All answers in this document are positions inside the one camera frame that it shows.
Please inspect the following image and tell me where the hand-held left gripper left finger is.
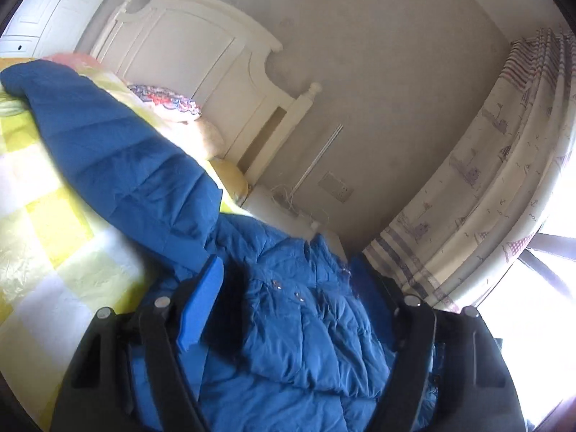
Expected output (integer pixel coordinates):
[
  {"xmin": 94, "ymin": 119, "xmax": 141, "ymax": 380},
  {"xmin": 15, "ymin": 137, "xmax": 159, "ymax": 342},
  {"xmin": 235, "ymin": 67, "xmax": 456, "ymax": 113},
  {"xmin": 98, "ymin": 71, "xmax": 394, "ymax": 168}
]
[{"xmin": 49, "ymin": 254, "xmax": 226, "ymax": 432}]

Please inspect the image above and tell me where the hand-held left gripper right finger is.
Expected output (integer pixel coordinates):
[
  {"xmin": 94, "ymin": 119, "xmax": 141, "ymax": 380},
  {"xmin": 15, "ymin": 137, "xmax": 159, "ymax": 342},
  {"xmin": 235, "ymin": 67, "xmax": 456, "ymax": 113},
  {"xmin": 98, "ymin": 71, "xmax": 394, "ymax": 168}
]
[{"xmin": 348, "ymin": 254, "xmax": 527, "ymax": 432}]

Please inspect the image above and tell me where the blue down jacket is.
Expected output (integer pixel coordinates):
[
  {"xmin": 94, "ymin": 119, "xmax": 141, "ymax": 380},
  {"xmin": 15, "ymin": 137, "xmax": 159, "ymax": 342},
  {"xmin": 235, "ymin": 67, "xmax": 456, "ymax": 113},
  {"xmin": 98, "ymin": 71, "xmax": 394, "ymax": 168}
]
[{"xmin": 0, "ymin": 60, "xmax": 439, "ymax": 432}]

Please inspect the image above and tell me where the white nightstand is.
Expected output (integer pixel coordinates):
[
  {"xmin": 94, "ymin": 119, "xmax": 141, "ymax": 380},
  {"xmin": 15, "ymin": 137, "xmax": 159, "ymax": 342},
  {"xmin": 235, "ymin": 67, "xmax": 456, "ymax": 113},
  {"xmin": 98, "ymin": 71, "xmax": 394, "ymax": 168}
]
[{"xmin": 245, "ymin": 184, "xmax": 347, "ymax": 262}]

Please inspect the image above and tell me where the yellow pillow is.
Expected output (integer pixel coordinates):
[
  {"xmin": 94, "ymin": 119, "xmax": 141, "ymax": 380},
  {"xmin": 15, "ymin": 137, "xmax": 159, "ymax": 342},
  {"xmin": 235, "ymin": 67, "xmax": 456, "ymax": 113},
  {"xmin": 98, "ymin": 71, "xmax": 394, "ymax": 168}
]
[{"xmin": 209, "ymin": 158, "xmax": 249, "ymax": 203}]

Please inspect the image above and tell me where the white slim pole lamp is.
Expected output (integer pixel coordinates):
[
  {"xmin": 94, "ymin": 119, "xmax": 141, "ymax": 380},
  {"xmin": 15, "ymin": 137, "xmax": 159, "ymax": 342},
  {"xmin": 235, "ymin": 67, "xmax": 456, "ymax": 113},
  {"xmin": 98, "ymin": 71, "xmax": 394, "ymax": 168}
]
[{"xmin": 288, "ymin": 123, "xmax": 343, "ymax": 199}]

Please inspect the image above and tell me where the printed cream curtain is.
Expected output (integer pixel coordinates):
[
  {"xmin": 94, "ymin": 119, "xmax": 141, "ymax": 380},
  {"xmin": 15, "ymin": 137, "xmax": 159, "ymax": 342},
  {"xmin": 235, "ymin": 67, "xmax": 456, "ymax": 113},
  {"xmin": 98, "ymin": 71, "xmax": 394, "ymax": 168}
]
[{"xmin": 362, "ymin": 27, "xmax": 576, "ymax": 313}]

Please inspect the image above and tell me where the pink pillow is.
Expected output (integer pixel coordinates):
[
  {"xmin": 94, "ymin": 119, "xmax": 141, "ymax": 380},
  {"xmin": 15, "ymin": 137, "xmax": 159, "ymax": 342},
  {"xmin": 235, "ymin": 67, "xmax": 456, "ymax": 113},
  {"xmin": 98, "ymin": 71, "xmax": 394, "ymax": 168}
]
[{"xmin": 191, "ymin": 117, "xmax": 226, "ymax": 160}]

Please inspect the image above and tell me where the yellow checkered bed sheet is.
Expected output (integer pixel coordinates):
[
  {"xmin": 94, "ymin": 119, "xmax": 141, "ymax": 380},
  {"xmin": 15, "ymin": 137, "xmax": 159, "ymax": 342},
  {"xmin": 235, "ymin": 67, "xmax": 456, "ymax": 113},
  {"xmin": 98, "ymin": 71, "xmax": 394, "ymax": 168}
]
[{"xmin": 0, "ymin": 51, "xmax": 253, "ymax": 419}]

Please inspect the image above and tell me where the colourful patterned pillow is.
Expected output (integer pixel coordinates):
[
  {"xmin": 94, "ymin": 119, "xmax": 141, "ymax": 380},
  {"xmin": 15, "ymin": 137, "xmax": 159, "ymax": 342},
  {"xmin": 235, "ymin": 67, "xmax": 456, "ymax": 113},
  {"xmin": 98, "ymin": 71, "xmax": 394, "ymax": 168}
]
[{"xmin": 128, "ymin": 83, "xmax": 202, "ymax": 122}]

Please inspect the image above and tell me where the white wooden headboard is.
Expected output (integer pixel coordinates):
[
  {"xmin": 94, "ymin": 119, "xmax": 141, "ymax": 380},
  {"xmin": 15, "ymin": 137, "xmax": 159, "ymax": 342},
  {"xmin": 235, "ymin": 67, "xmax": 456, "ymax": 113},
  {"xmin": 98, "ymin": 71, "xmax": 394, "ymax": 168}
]
[{"xmin": 90, "ymin": 0, "xmax": 322, "ymax": 181}]

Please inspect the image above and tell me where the white wardrobe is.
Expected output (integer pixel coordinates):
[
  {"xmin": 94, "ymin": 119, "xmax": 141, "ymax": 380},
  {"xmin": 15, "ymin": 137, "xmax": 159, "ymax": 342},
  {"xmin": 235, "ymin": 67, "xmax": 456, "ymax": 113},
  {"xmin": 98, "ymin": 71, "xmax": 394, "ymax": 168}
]
[{"xmin": 0, "ymin": 0, "xmax": 136, "ymax": 61}]

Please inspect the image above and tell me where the wall socket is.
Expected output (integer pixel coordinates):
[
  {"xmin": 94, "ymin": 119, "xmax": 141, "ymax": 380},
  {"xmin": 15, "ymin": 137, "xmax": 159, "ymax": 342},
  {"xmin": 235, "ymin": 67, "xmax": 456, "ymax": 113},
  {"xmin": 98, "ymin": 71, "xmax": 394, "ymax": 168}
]
[{"xmin": 318, "ymin": 172, "xmax": 354, "ymax": 203}]

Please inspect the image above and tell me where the white cable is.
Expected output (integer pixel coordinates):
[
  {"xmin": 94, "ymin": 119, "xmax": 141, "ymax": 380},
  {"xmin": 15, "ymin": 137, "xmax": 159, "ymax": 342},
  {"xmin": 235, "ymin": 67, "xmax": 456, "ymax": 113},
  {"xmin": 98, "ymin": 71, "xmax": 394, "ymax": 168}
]
[{"xmin": 271, "ymin": 184, "xmax": 309, "ymax": 217}]

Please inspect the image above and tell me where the dark window frame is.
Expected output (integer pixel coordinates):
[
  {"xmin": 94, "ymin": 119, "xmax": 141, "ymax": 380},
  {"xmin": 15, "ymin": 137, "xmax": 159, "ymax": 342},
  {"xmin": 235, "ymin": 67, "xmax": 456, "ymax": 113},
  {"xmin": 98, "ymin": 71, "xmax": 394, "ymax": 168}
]
[{"xmin": 517, "ymin": 233, "xmax": 576, "ymax": 293}]

